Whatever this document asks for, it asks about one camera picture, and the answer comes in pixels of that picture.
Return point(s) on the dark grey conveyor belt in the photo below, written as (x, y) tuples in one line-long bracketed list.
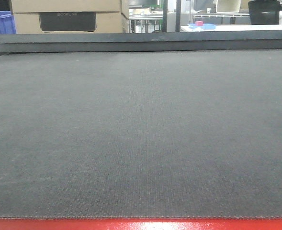
[(146, 135)]

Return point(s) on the small pink block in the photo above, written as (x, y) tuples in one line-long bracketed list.
[(199, 23)]

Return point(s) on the red conveyor front edge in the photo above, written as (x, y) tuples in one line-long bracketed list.
[(140, 224)]

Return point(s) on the white background table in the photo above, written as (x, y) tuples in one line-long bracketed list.
[(225, 28)]

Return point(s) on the flat blue tray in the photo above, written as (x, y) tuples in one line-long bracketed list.
[(204, 26)]

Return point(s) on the large cardboard box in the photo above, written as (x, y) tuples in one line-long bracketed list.
[(70, 16)]

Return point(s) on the black office chair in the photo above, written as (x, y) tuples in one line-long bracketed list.
[(264, 12)]

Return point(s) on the blue crate far left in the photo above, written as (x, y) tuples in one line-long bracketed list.
[(7, 23)]

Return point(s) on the black vertical post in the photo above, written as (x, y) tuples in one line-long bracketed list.
[(164, 18)]

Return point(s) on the dark conveyor rear rail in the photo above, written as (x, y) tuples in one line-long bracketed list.
[(147, 42)]

